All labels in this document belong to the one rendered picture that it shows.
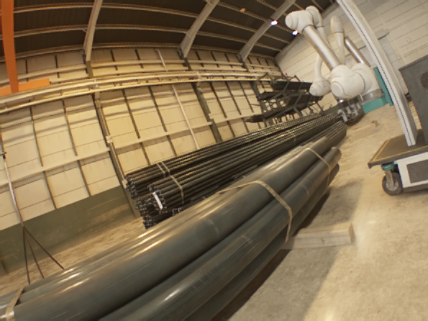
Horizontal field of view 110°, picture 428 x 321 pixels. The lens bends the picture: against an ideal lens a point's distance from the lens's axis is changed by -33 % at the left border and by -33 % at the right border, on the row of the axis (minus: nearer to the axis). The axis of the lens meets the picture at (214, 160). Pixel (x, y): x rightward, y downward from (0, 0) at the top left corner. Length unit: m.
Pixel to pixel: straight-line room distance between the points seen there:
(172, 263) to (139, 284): 0.14
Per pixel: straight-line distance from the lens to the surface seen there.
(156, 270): 0.81
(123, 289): 0.78
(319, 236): 1.46
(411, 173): 1.68
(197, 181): 2.23
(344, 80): 1.49
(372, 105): 1.64
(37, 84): 10.07
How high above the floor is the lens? 0.73
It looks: 1 degrees up
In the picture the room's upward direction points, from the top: 23 degrees counter-clockwise
